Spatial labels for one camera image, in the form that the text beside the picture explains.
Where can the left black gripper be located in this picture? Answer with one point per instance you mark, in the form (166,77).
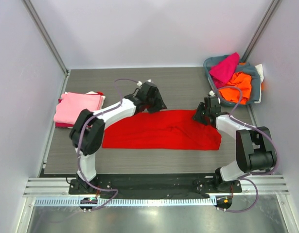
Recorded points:
(160,104)

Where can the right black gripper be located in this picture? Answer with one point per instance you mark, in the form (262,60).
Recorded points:
(204,112)

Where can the red t shirt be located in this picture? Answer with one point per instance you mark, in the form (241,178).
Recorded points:
(169,129)

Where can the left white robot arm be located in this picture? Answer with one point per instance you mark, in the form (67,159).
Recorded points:
(88,132)

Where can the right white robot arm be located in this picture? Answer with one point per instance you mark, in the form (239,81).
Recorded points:
(255,152)

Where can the magenta t shirt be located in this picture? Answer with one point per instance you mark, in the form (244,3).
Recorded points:
(223,68)

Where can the orange t shirt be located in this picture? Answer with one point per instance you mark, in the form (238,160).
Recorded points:
(241,81)

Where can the blue laundry basket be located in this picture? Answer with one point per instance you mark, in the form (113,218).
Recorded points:
(207,66)

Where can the white t shirt in basket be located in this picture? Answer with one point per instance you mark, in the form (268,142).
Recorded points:
(260,71)

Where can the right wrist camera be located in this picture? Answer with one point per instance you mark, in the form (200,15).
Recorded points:
(212,93)

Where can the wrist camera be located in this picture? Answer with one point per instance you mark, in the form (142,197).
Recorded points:
(212,93)
(139,83)

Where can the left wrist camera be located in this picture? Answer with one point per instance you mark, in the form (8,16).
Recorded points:
(139,83)

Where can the white slotted cable duct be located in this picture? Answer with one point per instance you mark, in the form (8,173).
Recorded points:
(93,202)

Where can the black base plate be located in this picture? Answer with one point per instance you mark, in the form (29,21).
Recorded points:
(159,186)

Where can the right aluminium frame post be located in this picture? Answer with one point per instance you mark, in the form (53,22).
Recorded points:
(272,8)

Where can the aluminium frame post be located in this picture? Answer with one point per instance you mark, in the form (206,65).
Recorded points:
(46,37)
(272,8)

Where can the left aluminium frame post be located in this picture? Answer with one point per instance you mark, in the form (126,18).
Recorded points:
(46,37)

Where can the aluminium front rail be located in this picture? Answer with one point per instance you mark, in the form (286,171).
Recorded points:
(51,187)

